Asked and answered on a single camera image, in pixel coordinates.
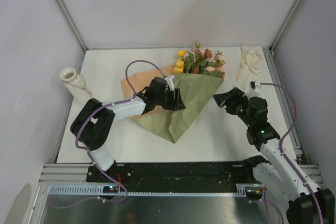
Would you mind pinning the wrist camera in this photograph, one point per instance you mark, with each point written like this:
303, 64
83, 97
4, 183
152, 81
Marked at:
170, 81
254, 89

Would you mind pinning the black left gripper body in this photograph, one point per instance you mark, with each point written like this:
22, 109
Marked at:
167, 95

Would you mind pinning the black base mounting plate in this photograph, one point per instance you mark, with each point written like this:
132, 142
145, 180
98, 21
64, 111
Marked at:
174, 175

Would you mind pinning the aluminium frame post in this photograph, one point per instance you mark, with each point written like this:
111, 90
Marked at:
71, 24
293, 10

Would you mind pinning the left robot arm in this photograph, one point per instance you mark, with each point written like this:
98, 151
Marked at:
92, 125

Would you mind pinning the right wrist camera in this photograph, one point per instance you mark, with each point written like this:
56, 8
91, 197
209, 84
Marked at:
254, 89

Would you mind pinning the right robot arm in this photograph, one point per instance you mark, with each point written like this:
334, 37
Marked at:
305, 200

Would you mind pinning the right aluminium table rail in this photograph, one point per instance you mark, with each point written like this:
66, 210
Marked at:
286, 104

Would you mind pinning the grey slotted cable duct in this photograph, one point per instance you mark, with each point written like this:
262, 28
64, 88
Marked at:
237, 190

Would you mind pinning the right aluminium frame post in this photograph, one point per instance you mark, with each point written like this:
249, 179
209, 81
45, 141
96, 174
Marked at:
293, 10

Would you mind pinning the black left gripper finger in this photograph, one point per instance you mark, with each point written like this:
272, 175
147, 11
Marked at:
177, 96
175, 105

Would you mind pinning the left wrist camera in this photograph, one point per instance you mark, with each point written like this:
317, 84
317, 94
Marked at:
170, 81

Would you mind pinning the cream printed ribbon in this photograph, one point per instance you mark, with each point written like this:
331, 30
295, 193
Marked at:
248, 66

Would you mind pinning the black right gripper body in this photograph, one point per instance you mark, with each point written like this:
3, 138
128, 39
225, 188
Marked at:
238, 106

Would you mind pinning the left aluminium frame post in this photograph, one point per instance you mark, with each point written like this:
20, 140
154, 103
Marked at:
71, 24

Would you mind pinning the green and peach wrapping paper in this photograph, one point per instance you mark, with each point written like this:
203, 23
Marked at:
196, 90

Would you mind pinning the white ribbed ceramic vase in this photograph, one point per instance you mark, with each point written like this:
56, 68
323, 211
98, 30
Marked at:
76, 85

